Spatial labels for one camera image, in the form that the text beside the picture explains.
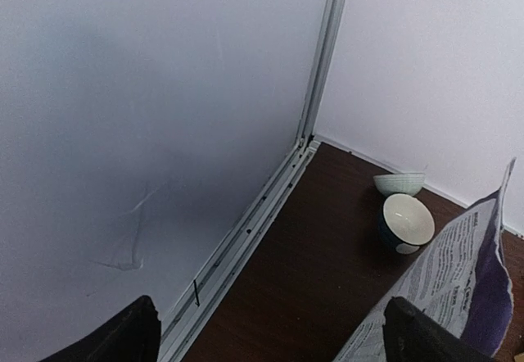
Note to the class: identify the left aluminium corner post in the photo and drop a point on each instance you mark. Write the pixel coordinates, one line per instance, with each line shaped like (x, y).
(327, 37)

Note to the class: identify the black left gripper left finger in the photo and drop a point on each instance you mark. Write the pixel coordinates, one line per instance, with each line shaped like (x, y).
(131, 335)

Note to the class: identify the purple pet food bag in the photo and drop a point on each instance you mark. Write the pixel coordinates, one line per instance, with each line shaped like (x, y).
(459, 280)

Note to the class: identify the dark blue white bowl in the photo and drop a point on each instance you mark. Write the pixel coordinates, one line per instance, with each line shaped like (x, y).
(405, 224)

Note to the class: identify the light green ribbed bowl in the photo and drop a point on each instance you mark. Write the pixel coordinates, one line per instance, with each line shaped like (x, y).
(389, 184)

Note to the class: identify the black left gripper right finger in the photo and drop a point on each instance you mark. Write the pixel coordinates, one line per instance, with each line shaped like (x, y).
(409, 335)

